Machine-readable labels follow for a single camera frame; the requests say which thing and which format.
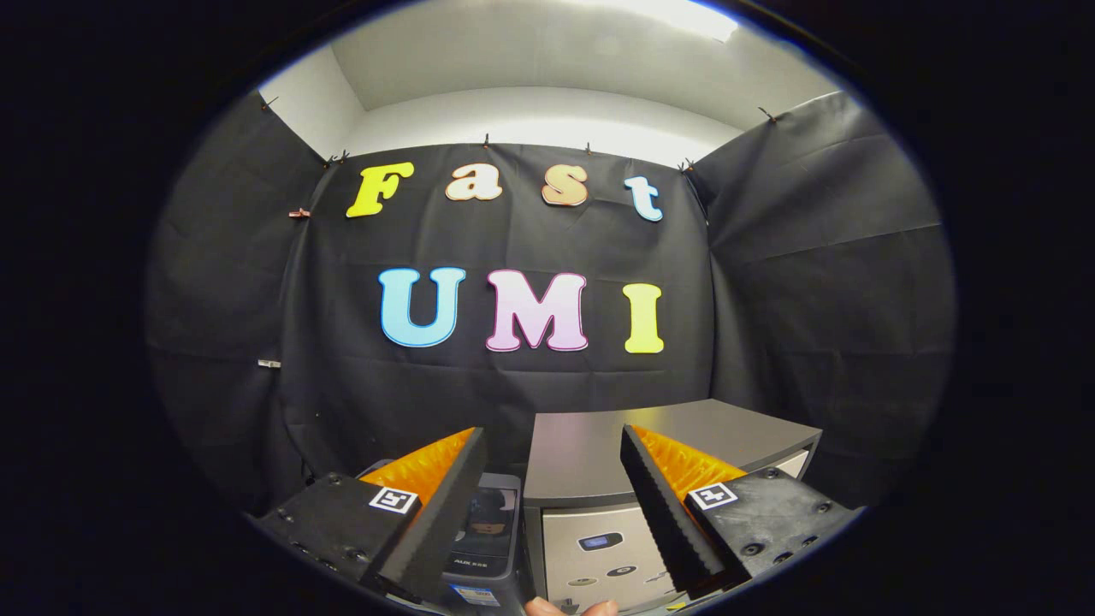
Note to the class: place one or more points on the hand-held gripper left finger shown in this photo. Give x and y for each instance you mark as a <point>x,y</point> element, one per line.
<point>445,513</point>

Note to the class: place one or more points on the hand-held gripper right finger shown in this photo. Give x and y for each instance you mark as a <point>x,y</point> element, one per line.
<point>663,513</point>

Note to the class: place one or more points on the grey cabinet appliance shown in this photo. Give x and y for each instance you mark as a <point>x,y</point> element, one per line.
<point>582,445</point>

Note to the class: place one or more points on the black backdrop cloth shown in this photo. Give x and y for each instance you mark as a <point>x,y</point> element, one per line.
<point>530,385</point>

